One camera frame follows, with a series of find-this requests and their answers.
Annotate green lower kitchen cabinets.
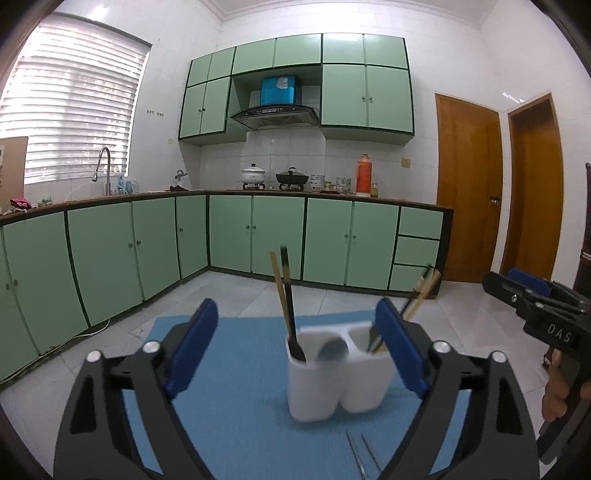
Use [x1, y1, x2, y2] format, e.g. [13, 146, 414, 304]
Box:
[1, 192, 454, 379]

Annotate green kitchen cabinets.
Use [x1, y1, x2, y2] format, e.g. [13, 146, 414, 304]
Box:
[178, 33, 415, 146]
[1, 192, 454, 379]

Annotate green upper kitchen cabinets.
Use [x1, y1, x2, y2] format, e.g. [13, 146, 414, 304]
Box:
[178, 33, 415, 146]

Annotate chrome kitchen faucet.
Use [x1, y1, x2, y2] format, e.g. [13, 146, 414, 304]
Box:
[91, 146, 113, 197]

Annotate person's right hand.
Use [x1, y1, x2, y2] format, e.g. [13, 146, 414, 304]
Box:
[542, 349, 570, 422]

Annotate right wooden door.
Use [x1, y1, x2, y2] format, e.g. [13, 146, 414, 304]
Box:
[501, 94, 564, 280]

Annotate wooden door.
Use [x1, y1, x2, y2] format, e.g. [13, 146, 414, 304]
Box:
[436, 94, 503, 283]
[501, 94, 564, 280]

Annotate right bamboo chopstick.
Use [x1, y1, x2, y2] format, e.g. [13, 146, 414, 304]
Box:
[367, 265, 441, 353]

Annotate bamboo chopstick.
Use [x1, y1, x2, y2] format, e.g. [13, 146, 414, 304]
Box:
[269, 251, 291, 337]
[367, 265, 441, 353]

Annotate left wooden door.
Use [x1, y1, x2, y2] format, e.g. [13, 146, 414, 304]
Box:
[436, 94, 503, 283]

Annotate blue table mat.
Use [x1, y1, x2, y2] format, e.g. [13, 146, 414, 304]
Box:
[120, 309, 472, 480]

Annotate white twin utensil holder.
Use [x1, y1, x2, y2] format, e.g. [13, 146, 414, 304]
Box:
[287, 321, 396, 423]

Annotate left metal spoon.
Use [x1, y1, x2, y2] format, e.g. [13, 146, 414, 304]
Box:
[317, 336, 349, 362]

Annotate orange thermos bottle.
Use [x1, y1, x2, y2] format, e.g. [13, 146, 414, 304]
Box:
[356, 154, 373, 197]

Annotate left bamboo chopstick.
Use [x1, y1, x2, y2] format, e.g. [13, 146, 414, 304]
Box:
[269, 251, 291, 337]

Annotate black wok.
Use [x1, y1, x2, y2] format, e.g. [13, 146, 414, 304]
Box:
[276, 166, 308, 191]

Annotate white cooking pot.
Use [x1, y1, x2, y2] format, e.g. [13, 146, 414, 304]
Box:
[242, 163, 266, 190]

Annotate black range hood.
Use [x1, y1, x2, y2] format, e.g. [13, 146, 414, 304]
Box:
[231, 104, 320, 131]

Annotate small metal kettle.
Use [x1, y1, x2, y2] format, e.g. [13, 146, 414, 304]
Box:
[169, 170, 188, 191]

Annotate blue box above hood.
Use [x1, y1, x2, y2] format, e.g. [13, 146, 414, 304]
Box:
[259, 75, 301, 106]

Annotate white window blinds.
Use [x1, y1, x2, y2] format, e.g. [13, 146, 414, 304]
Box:
[1, 13, 151, 185]

